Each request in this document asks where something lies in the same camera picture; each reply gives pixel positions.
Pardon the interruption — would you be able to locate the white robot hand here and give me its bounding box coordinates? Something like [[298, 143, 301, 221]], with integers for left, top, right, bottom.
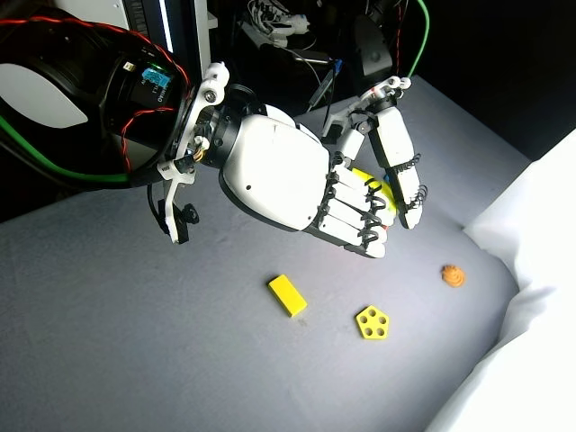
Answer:
[[335, 105, 428, 230], [218, 103, 396, 261]]

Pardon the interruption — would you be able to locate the multicoloured puzzle cube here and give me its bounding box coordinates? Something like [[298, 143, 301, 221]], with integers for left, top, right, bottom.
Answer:
[[350, 166, 401, 231]]

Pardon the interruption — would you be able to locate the grey flat device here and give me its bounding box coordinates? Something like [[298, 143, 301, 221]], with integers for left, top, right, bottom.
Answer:
[[290, 48, 332, 65]]

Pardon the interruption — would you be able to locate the yellow rectangular block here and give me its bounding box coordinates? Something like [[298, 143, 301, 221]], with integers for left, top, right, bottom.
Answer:
[[266, 274, 309, 319]]

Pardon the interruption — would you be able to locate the orange swirl toy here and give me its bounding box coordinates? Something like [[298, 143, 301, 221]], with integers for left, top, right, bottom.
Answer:
[[439, 264, 467, 288]]

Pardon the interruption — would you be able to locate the white backdrop cloth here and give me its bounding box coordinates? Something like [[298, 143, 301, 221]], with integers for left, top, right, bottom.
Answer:
[[425, 128, 576, 432]]

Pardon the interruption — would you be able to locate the yellow pentagon block with holes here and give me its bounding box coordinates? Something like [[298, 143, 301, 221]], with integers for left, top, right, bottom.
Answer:
[[355, 304, 391, 341]]

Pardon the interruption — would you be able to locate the grey table cloth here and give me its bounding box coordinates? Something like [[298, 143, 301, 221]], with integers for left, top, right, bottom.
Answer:
[[0, 74, 532, 432]]

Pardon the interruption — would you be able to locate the white column with blue light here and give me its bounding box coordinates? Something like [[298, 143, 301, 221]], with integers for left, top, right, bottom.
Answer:
[[53, 0, 220, 86]]

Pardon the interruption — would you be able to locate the white cable with blue plug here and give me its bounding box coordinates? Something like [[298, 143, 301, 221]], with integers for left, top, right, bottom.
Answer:
[[308, 58, 346, 113]]

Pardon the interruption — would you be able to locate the white device with black cables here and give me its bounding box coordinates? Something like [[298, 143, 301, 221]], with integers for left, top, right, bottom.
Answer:
[[238, 0, 312, 50]]

